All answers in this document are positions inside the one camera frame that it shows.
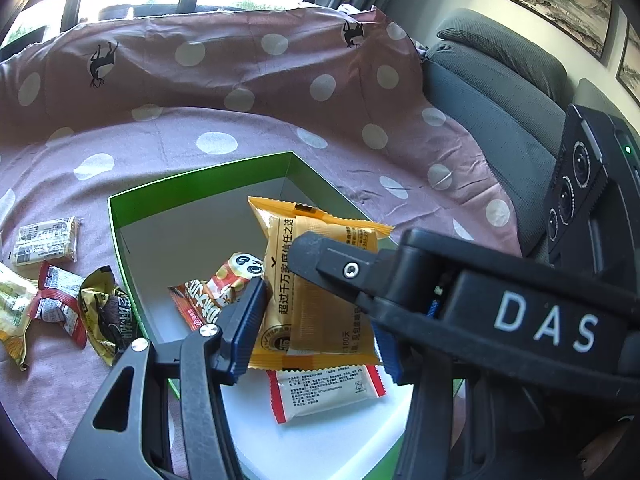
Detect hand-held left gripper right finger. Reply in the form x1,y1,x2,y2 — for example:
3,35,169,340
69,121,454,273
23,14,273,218
370,320,466,480

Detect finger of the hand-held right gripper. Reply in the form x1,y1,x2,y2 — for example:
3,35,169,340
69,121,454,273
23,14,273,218
289,230,406,315

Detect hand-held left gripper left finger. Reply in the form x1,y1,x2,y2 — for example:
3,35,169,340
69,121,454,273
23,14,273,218
56,276,273,480

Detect red orange panda snack packet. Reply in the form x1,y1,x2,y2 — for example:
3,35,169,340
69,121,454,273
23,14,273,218
167,252,266,333

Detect white red-edged snack packet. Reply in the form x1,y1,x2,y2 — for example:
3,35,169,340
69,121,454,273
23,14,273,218
267,364,388,426

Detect green cardboard box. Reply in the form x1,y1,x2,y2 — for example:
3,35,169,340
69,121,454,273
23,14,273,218
107,150,463,480

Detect silver corn snack packet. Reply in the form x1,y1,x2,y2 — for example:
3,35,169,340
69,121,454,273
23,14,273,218
11,216,82,267

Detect black yellow snack packet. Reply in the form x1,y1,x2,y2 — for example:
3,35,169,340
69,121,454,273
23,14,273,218
79,265,146,370

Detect grey sofa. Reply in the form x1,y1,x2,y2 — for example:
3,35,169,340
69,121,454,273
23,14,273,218
420,7,576,266

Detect small red white snack packet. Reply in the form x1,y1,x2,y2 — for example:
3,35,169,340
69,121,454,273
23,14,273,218
26,260,90,350

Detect pink dotted deer blanket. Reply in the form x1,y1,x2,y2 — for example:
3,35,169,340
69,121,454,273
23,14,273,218
0,2,526,480

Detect yellow green snack packet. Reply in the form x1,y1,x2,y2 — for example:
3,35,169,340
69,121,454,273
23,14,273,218
0,260,41,373

